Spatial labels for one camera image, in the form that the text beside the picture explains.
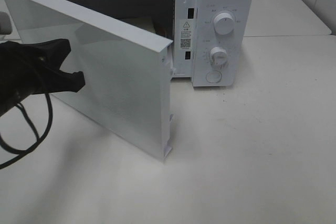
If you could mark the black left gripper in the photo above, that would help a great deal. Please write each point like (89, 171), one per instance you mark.
(20, 73)

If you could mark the white microwave door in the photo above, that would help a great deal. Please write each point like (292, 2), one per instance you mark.
(127, 69)

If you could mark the white bread sandwich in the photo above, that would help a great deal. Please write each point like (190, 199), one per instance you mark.
(145, 23)

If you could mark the white round door button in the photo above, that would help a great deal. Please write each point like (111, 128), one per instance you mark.
(214, 76)

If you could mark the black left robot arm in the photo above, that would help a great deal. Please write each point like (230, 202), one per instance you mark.
(28, 69)

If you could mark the white microwave oven body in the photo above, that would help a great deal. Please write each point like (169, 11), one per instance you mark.
(188, 24)

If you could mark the white lower microwave knob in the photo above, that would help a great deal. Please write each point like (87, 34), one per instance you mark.
(218, 56)

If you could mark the white microwave knob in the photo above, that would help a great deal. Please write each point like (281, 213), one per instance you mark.
(218, 56)
(224, 23)

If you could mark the white upper microwave knob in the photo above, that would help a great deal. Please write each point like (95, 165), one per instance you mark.
(224, 23)

